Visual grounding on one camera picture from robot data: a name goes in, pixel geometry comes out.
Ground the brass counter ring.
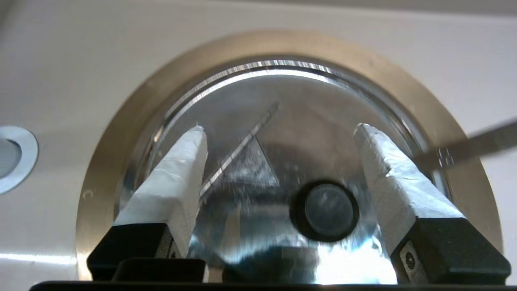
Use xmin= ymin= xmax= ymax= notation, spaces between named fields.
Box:
xmin=76 ymin=30 xmax=503 ymax=281

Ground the hinged steel lid black knob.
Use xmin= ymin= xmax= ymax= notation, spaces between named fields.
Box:
xmin=129 ymin=69 xmax=441 ymax=283

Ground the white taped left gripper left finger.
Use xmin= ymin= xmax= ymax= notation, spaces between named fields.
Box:
xmin=87 ymin=125 xmax=208 ymax=281

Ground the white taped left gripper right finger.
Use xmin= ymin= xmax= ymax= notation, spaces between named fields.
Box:
xmin=354 ymin=123 xmax=511 ymax=285

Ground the white round pole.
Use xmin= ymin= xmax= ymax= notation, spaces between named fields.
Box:
xmin=0 ymin=125 xmax=39 ymax=195

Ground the left steel pot lid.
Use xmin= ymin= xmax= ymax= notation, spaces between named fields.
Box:
xmin=119 ymin=60 xmax=451 ymax=283

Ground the steel ladle hooked handle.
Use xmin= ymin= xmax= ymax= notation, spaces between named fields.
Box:
xmin=414 ymin=118 xmax=517 ymax=170

